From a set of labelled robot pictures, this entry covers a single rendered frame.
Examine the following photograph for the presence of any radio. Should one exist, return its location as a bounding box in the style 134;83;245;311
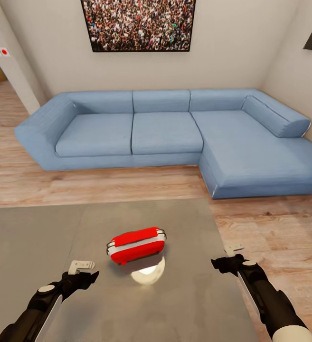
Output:
106;227;167;265

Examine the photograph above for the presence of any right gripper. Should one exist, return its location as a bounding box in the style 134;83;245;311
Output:
211;254;244;274

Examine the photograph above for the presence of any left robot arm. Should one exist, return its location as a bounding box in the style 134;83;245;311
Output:
0;261;99;342

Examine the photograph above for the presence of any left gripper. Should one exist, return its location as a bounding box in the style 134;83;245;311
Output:
62;271;99;295

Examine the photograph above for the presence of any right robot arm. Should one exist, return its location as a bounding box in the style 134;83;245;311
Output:
211;242;312;342

